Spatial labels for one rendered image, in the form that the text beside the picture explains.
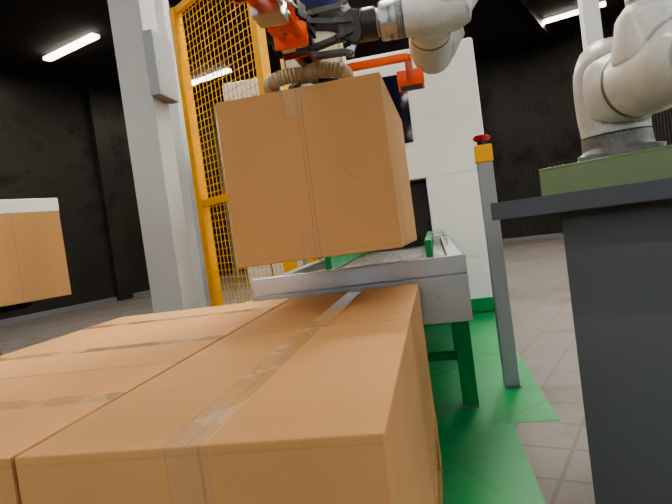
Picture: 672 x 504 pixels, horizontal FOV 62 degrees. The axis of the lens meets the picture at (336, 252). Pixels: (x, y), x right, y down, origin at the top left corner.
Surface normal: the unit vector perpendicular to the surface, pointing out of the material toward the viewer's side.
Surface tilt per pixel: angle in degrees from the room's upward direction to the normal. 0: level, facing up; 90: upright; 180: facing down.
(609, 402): 90
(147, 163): 90
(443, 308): 90
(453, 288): 90
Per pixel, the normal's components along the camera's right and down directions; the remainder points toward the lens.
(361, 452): -0.17, 0.06
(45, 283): 0.81, -0.09
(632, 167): -0.52, 0.11
